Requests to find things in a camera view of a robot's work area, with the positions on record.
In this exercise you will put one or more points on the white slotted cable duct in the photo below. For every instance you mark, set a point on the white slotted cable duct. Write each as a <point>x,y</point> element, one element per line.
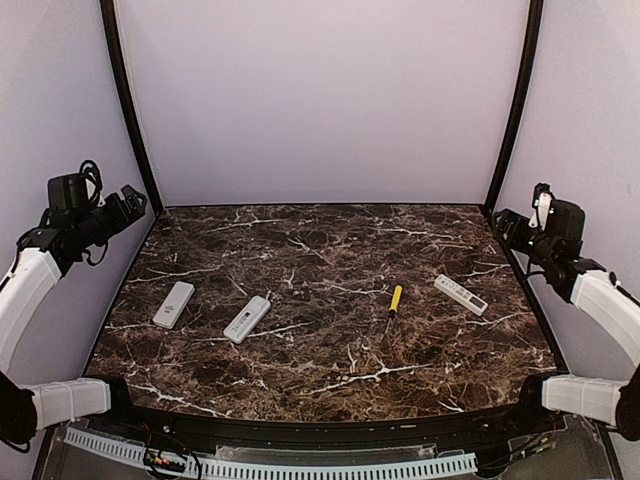
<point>253,463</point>

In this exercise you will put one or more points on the white button remote control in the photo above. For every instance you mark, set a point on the white button remote control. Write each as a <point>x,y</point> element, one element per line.
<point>460,295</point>

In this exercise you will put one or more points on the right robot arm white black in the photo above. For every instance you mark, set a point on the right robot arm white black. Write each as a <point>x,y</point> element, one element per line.
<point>552,240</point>

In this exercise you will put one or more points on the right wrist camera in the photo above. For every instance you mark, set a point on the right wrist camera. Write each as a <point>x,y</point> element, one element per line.
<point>542,199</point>

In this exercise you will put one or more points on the black frame post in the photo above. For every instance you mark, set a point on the black frame post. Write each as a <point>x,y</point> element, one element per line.
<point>520,94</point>
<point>128,109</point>

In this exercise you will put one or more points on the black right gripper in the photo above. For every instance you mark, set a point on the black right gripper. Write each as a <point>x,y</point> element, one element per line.
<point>509,216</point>

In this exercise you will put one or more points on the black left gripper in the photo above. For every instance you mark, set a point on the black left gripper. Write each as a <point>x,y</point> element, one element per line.
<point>122,217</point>

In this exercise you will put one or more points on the yellow handled screwdriver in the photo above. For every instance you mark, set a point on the yellow handled screwdriver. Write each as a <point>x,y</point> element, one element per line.
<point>393,309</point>

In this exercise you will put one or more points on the right black frame post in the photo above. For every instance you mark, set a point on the right black frame post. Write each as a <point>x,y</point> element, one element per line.
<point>520,94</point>

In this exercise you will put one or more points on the white remote with barcode label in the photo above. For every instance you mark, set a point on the white remote with barcode label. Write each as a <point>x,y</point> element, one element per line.
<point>247,319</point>

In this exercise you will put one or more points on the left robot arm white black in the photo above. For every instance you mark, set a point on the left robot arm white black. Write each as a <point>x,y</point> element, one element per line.
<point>78,216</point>

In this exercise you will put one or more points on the plain white slim remote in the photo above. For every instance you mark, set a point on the plain white slim remote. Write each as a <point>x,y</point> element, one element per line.
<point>173,305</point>

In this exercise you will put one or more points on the left black frame post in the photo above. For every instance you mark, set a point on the left black frame post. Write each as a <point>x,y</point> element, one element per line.
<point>128,109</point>

